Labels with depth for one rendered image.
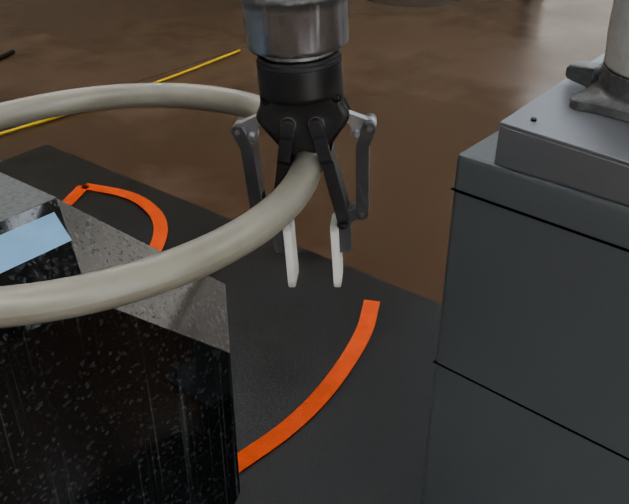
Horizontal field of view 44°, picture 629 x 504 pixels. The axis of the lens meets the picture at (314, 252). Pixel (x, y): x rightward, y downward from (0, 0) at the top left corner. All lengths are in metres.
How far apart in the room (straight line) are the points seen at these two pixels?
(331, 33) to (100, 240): 0.44
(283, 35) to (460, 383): 0.87
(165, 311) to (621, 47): 0.71
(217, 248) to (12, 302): 0.15
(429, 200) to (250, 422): 1.24
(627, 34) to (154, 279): 0.78
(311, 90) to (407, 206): 2.06
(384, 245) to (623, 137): 1.44
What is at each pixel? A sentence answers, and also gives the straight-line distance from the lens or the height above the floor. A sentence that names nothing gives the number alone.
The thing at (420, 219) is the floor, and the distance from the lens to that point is 2.65.
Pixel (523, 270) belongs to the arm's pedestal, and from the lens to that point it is 1.21.
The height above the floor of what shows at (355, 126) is 1.01.
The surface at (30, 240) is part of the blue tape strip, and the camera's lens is 0.91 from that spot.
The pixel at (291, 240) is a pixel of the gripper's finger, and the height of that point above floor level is 0.89.
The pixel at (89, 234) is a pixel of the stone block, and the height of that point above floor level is 0.82.
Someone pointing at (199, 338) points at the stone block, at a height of 0.63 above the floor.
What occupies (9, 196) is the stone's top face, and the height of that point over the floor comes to 0.87.
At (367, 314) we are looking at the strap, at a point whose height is 0.02.
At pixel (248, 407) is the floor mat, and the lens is 1.87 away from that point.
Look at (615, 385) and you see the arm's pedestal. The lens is 1.23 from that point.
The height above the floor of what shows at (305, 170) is 0.98.
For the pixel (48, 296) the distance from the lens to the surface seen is 0.58.
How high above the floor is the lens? 1.28
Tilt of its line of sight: 32 degrees down
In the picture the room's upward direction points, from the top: straight up
